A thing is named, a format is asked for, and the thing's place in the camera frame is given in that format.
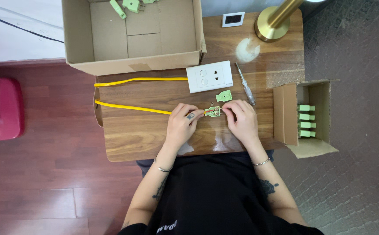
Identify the person's left hand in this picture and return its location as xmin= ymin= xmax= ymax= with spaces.
xmin=165 ymin=103 xmax=205 ymax=151

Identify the person's right hand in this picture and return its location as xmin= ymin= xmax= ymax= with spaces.
xmin=222 ymin=99 xmax=259 ymax=148

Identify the yellow cable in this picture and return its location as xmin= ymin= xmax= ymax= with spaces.
xmin=93 ymin=77 xmax=207 ymax=115

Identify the green plug cover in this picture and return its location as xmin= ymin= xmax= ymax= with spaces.
xmin=216 ymin=90 xmax=233 ymax=102

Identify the small open cardboard box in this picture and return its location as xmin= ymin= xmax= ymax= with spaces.
xmin=272 ymin=79 xmax=340 ymax=159

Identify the person's black clothing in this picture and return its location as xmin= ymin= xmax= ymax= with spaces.
xmin=118 ymin=151 xmax=325 ymax=235

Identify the brass lamp base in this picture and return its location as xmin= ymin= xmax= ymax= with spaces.
xmin=254 ymin=0 xmax=305 ymax=43

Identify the small white digital display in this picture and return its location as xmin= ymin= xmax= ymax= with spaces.
xmin=222 ymin=12 xmax=245 ymax=28

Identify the large open cardboard box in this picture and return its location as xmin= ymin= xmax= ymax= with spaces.
xmin=62 ymin=0 xmax=207 ymax=76

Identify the red plastic stool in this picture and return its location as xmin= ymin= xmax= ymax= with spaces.
xmin=0 ymin=77 xmax=25 ymax=142

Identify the clear handle screwdriver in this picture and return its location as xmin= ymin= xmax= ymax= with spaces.
xmin=235 ymin=62 xmax=256 ymax=106

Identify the white switch socket panel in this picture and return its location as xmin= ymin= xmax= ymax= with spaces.
xmin=186 ymin=60 xmax=234 ymax=94

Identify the black cable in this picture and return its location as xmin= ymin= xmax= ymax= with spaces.
xmin=0 ymin=15 xmax=65 ymax=44

